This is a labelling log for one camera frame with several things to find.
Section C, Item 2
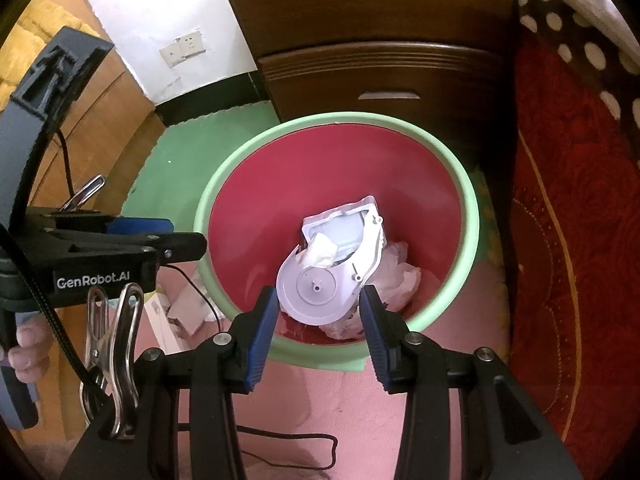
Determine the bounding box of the metal spring clip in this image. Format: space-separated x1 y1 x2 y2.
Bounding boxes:
60 175 106 211
82 282 145 441

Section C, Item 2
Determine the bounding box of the person's left hand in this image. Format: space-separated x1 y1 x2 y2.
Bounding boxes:
7 314 52 387

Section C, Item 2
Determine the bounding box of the thick black cable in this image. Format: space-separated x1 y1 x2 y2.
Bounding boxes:
0 222 108 401

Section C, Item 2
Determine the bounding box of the white plastic geared device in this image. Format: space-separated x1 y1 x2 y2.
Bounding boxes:
276 195 386 325

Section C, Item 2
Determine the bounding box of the dark wooden drawer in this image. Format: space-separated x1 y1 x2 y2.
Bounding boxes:
257 40 506 131
220 0 516 56

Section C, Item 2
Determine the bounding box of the white wall power socket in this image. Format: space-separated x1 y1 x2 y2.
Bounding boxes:
177 30 207 56

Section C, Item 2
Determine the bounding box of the light wooden wardrobe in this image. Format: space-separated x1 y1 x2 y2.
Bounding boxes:
0 0 166 241

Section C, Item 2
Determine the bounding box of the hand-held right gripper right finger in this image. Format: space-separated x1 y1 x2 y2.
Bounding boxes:
359 285 583 480

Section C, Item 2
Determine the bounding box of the dark wooden nightstand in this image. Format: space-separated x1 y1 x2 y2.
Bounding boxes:
212 0 521 171

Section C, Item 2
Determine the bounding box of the white tissue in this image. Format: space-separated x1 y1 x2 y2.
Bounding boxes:
299 235 340 268

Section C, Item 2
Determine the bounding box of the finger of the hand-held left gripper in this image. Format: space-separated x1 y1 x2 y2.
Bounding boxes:
105 216 175 237
57 230 208 264

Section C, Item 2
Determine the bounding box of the white plastic bag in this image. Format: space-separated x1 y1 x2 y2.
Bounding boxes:
320 240 423 342

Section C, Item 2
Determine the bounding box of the red patterned bed cover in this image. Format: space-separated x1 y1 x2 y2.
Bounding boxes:
510 30 640 471

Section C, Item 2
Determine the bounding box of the pink foam floor mat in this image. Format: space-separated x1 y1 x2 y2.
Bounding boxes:
30 255 516 480

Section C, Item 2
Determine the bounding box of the red bucket with green rim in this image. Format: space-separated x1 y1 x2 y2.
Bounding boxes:
194 112 481 373

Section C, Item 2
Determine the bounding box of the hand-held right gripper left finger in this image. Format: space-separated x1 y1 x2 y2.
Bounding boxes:
60 286 280 480

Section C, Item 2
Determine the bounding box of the yellow cloth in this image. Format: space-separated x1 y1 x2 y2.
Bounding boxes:
0 0 83 91

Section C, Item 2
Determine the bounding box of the brown polka dot fabric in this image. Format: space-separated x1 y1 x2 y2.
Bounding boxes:
515 0 640 121

